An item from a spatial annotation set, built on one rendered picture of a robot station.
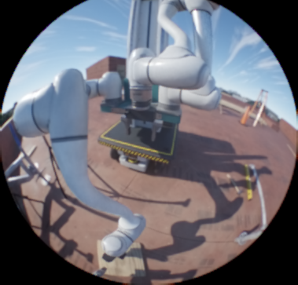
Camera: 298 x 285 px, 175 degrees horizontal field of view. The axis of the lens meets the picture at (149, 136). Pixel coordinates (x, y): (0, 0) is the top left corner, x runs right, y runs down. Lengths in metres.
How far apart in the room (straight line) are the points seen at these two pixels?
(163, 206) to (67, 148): 0.78
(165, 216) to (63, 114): 0.83
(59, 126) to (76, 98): 0.07
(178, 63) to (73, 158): 0.31
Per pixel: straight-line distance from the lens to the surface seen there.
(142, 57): 0.36
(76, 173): 0.23
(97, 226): 0.89
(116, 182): 0.95
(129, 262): 0.85
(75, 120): 0.21
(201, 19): 0.61
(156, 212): 0.83
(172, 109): 0.63
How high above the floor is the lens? 0.81
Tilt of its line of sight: 34 degrees down
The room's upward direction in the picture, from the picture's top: 3 degrees clockwise
